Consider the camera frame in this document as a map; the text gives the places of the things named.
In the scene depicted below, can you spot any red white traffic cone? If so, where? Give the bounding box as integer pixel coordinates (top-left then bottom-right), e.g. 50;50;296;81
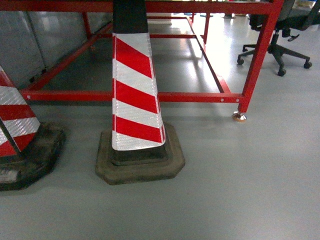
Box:
95;0;186;185

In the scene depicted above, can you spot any black office chair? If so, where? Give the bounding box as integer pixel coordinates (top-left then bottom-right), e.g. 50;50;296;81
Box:
236;0;320;77

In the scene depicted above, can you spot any red metal table frame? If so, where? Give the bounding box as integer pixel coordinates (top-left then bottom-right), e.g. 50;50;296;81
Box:
0;0;283;121

